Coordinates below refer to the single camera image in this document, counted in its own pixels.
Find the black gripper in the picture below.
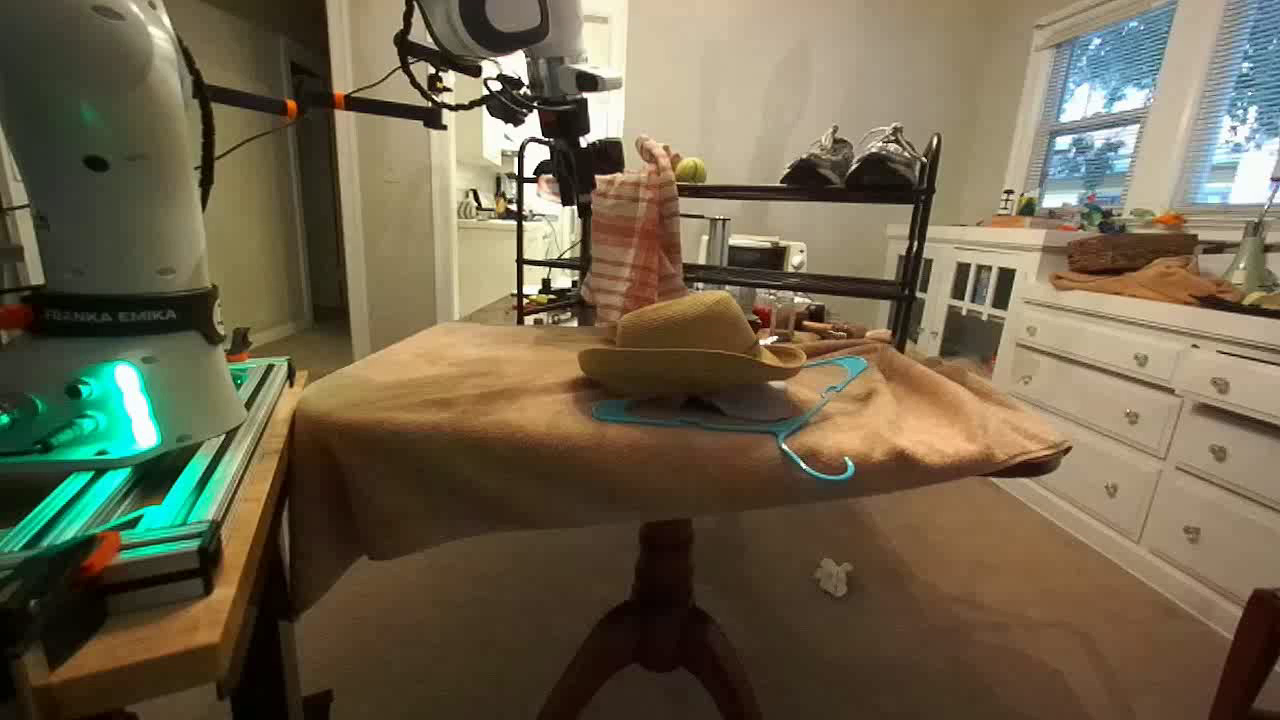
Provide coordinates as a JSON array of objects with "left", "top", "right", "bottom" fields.
[{"left": 534, "top": 75, "right": 612, "bottom": 202}]

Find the dark glazed mug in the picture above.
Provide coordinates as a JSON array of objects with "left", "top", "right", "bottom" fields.
[{"left": 582, "top": 134, "right": 627, "bottom": 178}]

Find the black metal shelf rack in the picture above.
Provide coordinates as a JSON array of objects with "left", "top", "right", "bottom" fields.
[{"left": 510, "top": 128, "right": 949, "bottom": 355}]

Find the red striped white towel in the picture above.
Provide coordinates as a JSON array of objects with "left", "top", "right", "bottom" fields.
[{"left": 579, "top": 134, "right": 690, "bottom": 329}]

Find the tan straw hat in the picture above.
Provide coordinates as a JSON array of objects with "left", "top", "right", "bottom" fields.
[{"left": 575, "top": 287, "right": 812, "bottom": 402}]

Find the black rod with orange joints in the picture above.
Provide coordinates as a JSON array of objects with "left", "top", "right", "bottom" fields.
[{"left": 201, "top": 75, "right": 453, "bottom": 134}]

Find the teal plastic clothes hanger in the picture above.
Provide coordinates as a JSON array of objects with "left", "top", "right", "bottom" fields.
[{"left": 586, "top": 348, "right": 875, "bottom": 489}]

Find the white glass door cabinet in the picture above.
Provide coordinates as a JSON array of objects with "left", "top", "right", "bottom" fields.
[{"left": 885, "top": 220, "right": 1058, "bottom": 378}]

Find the crumpled white paper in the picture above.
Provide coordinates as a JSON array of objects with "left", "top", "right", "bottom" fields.
[{"left": 812, "top": 553, "right": 859, "bottom": 604}]

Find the white framed window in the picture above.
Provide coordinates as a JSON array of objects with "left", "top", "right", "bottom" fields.
[{"left": 1000, "top": 0, "right": 1280, "bottom": 223}]

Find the brown woven basket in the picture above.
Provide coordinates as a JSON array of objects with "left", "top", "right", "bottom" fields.
[{"left": 1064, "top": 227, "right": 1204, "bottom": 281}]

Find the brown crumpled cloth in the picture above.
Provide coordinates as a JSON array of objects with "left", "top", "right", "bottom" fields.
[{"left": 1046, "top": 251, "right": 1248, "bottom": 311}]

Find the wooden workbench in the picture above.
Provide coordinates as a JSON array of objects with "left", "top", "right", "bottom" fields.
[{"left": 19, "top": 370, "right": 312, "bottom": 720}]

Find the orange black clamp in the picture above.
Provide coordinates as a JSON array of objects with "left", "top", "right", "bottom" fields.
[{"left": 69, "top": 529, "right": 129, "bottom": 587}]

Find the white dresser with drawers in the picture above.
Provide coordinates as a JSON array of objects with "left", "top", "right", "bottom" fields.
[{"left": 992, "top": 281, "right": 1280, "bottom": 638}]

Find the black corrugated cable conduit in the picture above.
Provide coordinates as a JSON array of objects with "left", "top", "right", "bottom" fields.
[{"left": 170, "top": 36, "right": 218, "bottom": 211}]

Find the dark wooden table pedestal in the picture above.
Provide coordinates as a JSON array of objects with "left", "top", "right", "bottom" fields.
[{"left": 534, "top": 517, "right": 768, "bottom": 720}]

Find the aluminium extrusion base frame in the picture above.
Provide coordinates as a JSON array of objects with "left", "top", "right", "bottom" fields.
[{"left": 0, "top": 350, "right": 297, "bottom": 613}]

